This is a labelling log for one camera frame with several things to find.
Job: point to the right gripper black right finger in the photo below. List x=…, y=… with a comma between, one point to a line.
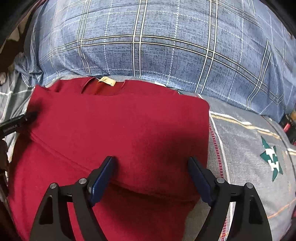
x=249, y=220

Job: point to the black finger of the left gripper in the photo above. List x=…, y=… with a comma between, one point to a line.
x=15, y=124

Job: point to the red knit garment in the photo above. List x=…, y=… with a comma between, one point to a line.
x=150, y=130

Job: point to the cluttered items pile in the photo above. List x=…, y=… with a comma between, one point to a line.
x=289, y=126

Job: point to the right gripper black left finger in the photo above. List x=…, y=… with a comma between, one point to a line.
x=52, y=220

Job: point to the grey star-patterned bed sheet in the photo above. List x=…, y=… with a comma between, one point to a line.
x=242, y=147

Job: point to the blue plaid quilt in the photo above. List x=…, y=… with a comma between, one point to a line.
x=236, y=51

